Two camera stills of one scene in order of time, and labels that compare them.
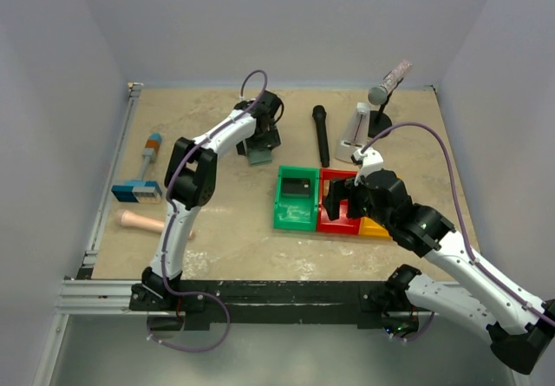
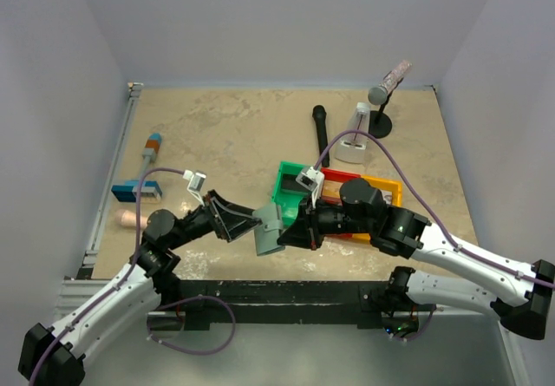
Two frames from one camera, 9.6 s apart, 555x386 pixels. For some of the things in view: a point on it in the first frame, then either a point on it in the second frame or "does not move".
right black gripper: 347,197 -> 313,223
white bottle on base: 355,134 does not move
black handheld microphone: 319,114 does not move
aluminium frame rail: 81,295 does not move
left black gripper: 261,144 -> 218,217
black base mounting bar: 375,304 does not move
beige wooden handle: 127,219 does not move
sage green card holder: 260,156 -> 267,234
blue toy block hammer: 142,191 does not move
